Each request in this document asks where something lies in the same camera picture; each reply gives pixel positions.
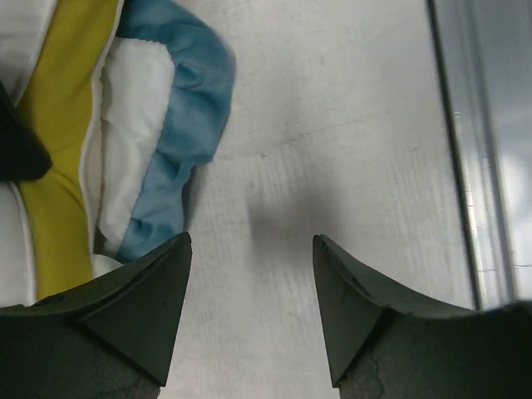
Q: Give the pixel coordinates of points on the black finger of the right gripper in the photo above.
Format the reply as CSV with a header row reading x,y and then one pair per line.
x,y
23,155

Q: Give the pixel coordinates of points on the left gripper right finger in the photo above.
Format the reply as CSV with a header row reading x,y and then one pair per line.
x,y
385,340

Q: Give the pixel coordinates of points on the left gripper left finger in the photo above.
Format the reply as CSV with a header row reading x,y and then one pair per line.
x,y
112,337

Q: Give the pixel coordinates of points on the white pillow yellow edge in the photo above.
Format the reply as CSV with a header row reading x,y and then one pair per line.
x,y
52,56

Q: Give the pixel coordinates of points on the blue white bear pillowcase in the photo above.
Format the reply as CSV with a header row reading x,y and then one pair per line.
x,y
167,86

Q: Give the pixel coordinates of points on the aluminium front rail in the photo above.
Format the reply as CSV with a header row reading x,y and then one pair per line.
x,y
483,57

